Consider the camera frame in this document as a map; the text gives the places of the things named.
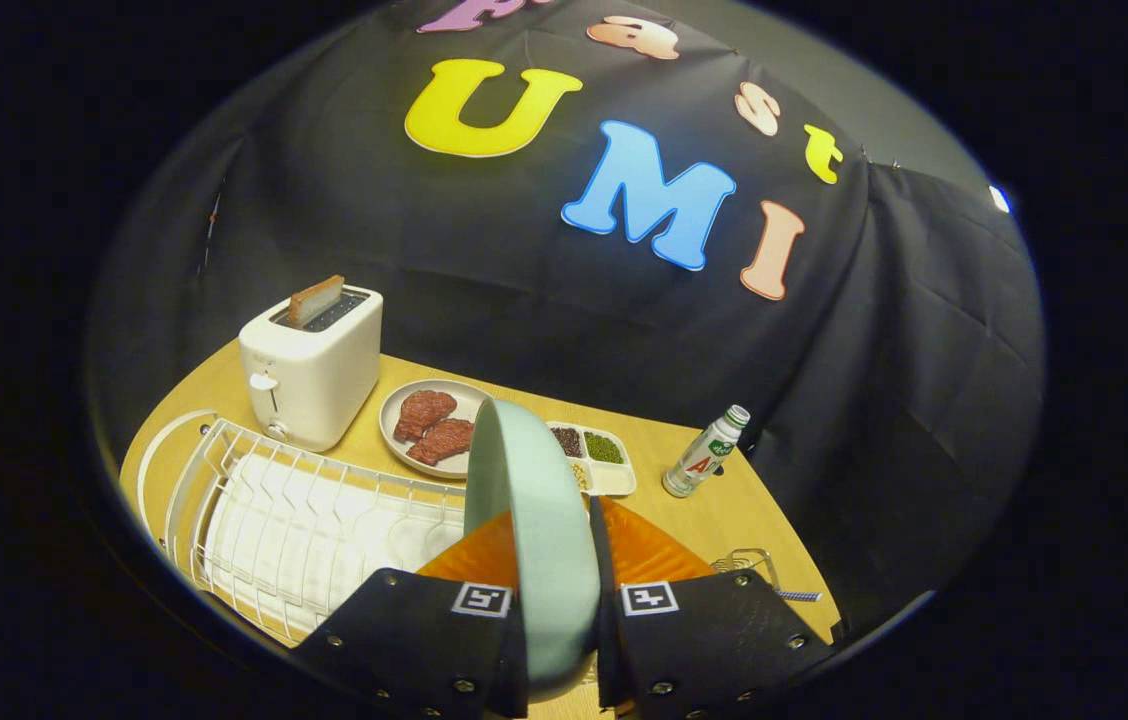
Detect light green plate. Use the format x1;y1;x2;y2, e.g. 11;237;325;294
464;398;603;691

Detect white wire dish rack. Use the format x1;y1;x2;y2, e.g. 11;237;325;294
137;408;470;646

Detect white drink bottle green label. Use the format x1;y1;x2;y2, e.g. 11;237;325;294
662;404;752;499

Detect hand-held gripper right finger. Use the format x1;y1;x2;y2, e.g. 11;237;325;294
588;496;837;720

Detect black backdrop cloth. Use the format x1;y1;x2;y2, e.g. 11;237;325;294
84;0;1045;631

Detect round white meat plate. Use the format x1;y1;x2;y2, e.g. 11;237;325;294
379;379;495;481

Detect white drip tray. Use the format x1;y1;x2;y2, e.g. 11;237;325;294
204;452;470;636

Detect white toaster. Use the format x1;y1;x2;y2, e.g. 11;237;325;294
238;285;385;453

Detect metal wire basket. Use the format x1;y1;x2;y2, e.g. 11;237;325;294
711;548;783;591

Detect brown meat piece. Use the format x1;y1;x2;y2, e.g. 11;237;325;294
406;418;475;467
393;390;458;444

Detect toast slice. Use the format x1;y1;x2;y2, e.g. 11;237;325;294
286;275;346;329

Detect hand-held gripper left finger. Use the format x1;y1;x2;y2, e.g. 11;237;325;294
292;510;532;720

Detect white divided dish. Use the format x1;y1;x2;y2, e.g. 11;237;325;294
546;420;638;498

